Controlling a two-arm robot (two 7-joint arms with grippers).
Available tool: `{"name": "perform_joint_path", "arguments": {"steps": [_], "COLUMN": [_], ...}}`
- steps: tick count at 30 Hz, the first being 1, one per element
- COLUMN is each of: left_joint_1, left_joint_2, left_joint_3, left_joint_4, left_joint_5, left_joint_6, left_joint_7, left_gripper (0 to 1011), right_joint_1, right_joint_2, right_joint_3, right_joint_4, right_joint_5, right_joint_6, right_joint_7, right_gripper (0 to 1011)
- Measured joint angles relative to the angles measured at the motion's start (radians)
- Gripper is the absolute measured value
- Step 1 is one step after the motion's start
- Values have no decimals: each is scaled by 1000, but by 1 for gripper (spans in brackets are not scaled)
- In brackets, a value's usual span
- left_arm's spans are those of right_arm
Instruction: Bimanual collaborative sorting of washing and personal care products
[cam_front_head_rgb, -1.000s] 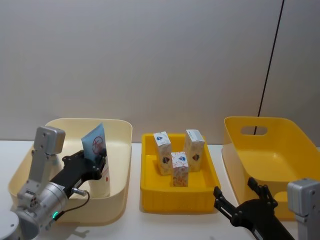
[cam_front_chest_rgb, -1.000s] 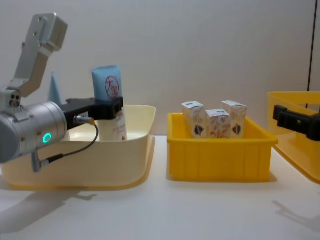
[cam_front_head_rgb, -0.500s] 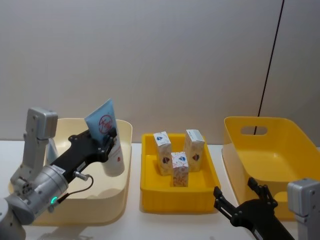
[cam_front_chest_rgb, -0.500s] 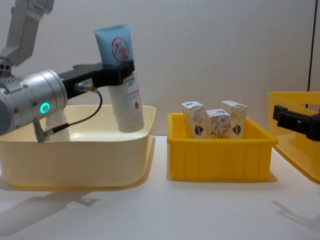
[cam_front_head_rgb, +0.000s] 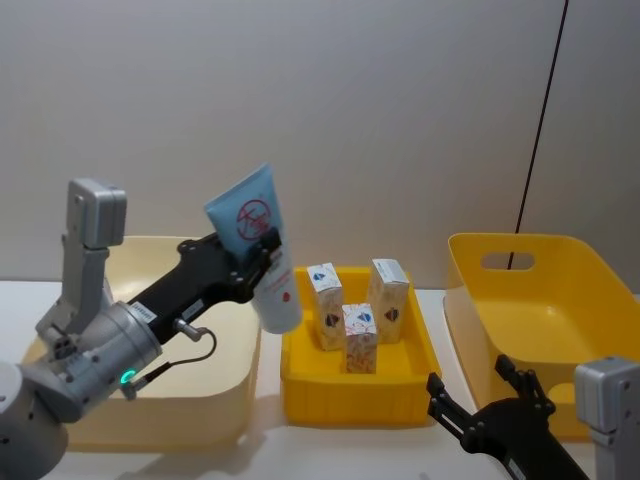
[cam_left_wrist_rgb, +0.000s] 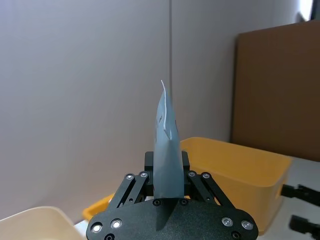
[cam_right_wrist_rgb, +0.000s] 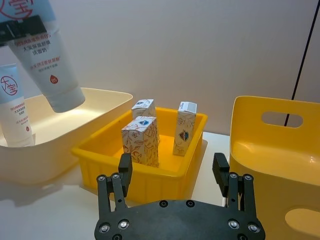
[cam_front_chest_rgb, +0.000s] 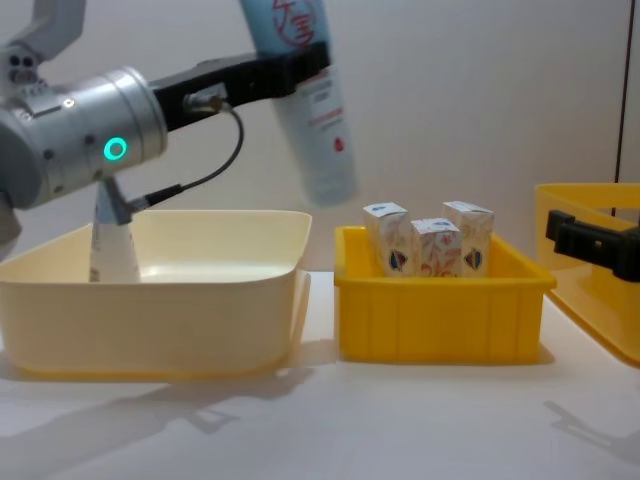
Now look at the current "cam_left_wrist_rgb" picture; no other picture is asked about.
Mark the black plastic part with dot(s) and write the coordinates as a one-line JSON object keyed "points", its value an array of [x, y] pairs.
{"points": [[302, 192], [303, 225]]}

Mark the grey foil packet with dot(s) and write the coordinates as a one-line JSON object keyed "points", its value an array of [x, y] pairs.
{"points": [[167, 160]]}

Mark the small yellow plastic bin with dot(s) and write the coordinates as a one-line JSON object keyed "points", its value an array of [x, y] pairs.
{"points": [[97, 207]]}

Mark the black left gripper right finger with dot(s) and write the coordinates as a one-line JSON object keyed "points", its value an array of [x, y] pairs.
{"points": [[202, 186]]}

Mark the large yellow plastic bin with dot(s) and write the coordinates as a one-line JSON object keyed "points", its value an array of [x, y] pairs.
{"points": [[237, 170]]}

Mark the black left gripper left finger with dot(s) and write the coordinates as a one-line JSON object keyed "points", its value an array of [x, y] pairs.
{"points": [[130, 186]]}

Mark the brown cardboard box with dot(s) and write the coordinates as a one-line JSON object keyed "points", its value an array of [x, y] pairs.
{"points": [[277, 92]]}

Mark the cream plastic bin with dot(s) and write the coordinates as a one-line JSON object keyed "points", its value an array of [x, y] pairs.
{"points": [[37, 225]]}

